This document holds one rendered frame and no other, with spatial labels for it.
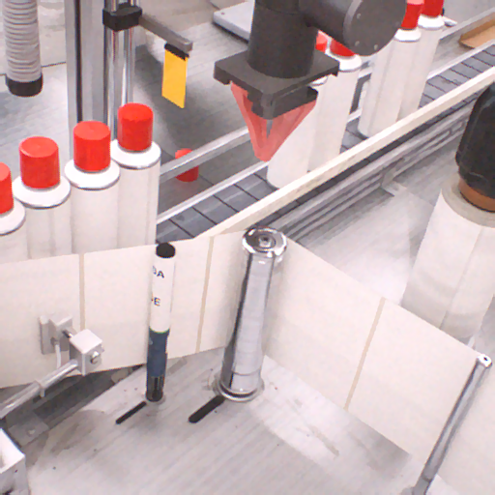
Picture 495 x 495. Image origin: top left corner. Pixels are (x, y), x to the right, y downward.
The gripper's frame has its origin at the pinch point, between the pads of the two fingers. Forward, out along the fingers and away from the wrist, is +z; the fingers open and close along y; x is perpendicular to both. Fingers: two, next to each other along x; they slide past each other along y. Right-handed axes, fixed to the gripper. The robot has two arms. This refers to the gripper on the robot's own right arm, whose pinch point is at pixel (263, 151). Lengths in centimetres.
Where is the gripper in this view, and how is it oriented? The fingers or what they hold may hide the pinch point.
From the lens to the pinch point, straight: 74.0
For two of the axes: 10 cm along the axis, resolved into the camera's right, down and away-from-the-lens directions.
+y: 6.7, -4.0, 6.2
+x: -7.3, -5.1, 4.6
